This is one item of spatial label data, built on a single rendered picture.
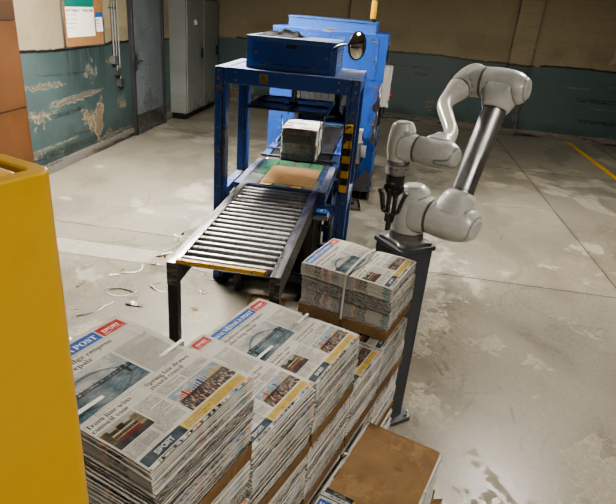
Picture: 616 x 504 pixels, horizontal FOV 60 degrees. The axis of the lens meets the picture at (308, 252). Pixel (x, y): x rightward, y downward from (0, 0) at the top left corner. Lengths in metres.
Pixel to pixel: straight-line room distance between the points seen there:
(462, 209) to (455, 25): 8.85
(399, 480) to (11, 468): 1.57
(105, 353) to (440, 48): 10.25
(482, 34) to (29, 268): 10.88
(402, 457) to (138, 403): 1.14
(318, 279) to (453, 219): 0.64
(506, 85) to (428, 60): 8.61
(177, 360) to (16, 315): 0.78
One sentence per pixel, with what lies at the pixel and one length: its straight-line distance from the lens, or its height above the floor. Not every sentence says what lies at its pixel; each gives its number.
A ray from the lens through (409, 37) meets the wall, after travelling 10.99.
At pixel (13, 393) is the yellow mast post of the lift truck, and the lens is 0.38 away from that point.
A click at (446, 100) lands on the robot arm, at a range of 2.38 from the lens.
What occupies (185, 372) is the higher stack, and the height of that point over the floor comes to 1.29.
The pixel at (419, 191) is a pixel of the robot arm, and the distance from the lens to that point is 2.39.
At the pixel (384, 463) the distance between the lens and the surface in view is 1.92.
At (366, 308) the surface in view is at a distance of 2.02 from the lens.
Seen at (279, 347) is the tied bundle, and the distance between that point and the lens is 1.56.
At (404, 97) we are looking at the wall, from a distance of 11.08.
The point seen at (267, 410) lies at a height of 1.07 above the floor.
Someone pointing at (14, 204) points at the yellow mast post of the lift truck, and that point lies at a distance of 0.34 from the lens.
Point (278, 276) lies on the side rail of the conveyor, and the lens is 2.50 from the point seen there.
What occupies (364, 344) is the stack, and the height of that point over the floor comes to 0.83.
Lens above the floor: 1.95
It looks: 24 degrees down
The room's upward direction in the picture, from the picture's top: 5 degrees clockwise
